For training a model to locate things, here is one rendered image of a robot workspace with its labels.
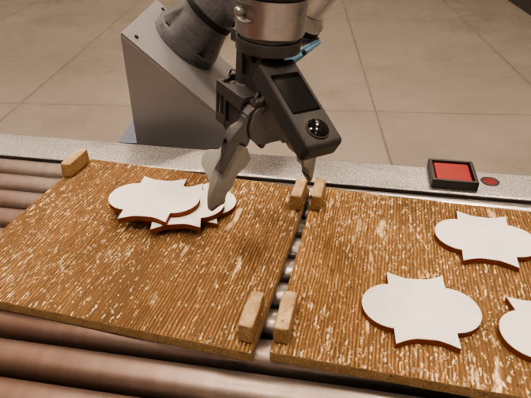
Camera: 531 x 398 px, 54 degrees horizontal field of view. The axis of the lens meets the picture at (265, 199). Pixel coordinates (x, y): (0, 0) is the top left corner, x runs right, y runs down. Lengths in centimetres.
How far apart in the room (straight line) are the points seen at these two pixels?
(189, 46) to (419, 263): 66
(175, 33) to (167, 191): 43
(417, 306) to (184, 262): 30
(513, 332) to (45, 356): 52
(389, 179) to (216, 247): 36
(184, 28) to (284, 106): 62
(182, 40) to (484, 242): 70
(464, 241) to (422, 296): 14
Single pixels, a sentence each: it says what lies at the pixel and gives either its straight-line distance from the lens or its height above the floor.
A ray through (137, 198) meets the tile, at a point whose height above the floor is 96.
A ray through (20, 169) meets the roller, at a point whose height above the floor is 91.
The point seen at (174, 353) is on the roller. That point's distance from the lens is 63.
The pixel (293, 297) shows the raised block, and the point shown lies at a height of 96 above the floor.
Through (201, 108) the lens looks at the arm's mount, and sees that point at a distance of 106.
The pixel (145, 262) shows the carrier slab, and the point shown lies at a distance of 71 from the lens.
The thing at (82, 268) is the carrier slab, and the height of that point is 94.
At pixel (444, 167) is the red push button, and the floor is 93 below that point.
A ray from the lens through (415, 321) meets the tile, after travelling 63.
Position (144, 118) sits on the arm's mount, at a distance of 109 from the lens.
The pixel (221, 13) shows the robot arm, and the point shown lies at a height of 113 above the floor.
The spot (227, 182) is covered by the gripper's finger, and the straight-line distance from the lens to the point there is 60.
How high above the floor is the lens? 138
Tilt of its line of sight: 33 degrees down
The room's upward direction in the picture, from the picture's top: straight up
